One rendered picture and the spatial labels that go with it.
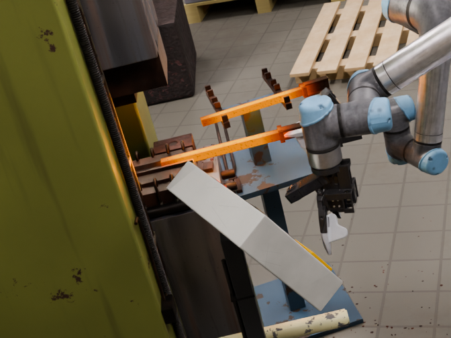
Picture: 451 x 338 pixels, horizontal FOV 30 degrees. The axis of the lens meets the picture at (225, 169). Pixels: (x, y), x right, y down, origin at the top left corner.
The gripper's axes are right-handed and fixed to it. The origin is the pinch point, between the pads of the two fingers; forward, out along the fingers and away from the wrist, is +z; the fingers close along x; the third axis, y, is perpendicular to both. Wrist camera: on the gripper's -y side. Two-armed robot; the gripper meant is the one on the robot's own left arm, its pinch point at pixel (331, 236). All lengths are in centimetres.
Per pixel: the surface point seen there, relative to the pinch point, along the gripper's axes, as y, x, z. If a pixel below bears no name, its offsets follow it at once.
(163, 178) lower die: -50, 23, -6
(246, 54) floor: -135, 359, 93
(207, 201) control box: -18.8, -20.8, -24.4
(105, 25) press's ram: -47, 13, -54
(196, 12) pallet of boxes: -196, 439, 85
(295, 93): -25, 82, 0
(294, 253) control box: -0.5, -27.6, -15.4
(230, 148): -33.5, 35.1, -6.7
